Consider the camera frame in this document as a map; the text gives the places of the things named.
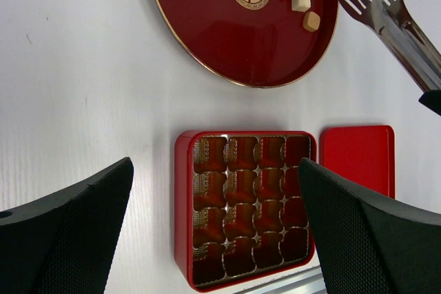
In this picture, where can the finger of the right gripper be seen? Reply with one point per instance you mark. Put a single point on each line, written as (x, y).
(432, 100)

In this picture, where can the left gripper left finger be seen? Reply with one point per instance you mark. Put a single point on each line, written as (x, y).
(65, 242)

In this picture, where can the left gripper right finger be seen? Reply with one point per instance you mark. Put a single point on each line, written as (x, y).
(368, 242)

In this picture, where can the metal tongs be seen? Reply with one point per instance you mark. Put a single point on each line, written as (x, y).
(391, 21)

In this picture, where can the tan square chocolate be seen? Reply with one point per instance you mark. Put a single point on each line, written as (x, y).
(311, 21)

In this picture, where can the white square chocolate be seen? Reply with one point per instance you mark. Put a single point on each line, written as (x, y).
(300, 5)

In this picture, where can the red chocolate box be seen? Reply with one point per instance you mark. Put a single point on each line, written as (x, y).
(238, 211)

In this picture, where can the red box lid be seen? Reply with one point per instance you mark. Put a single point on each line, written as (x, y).
(364, 154)

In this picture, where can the round red plate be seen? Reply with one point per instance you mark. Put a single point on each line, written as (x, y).
(255, 43)

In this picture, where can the aluminium rail frame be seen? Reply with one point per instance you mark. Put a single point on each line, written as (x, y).
(309, 281)

